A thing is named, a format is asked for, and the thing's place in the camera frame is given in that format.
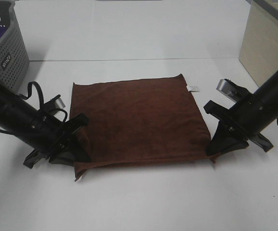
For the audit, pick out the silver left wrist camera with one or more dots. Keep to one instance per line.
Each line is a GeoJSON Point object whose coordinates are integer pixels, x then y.
{"type": "Point", "coordinates": [53, 105]}

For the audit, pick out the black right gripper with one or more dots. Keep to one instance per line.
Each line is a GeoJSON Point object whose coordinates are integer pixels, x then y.
{"type": "Point", "coordinates": [230, 135]}

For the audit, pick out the beige plastic basket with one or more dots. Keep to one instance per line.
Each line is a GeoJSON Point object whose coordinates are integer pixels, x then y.
{"type": "Point", "coordinates": [259, 49]}

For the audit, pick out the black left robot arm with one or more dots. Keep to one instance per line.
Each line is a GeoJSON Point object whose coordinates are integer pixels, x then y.
{"type": "Point", "coordinates": [42, 125]}

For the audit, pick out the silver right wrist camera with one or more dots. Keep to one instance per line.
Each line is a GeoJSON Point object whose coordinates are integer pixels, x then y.
{"type": "Point", "coordinates": [231, 90]}

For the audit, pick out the brown towel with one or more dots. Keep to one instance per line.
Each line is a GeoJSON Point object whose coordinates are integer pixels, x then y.
{"type": "Point", "coordinates": [139, 122]}

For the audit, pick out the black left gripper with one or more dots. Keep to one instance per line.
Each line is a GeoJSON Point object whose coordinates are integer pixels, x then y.
{"type": "Point", "coordinates": [61, 146]}

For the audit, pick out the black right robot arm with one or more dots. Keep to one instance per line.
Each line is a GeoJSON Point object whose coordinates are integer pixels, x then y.
{"type": "Point", "coordinates": [244, 121]}

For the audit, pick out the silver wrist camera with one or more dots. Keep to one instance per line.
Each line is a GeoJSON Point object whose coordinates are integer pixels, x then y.
{"type": "Point", "coordinates": [231, 90]}
{"type": "Point", "coordinates": [53, 105]}

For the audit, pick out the grey perforated laundry basket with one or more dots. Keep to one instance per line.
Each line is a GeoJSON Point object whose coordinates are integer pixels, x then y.
{"type": "Point", "coordinates": [14, 60]}

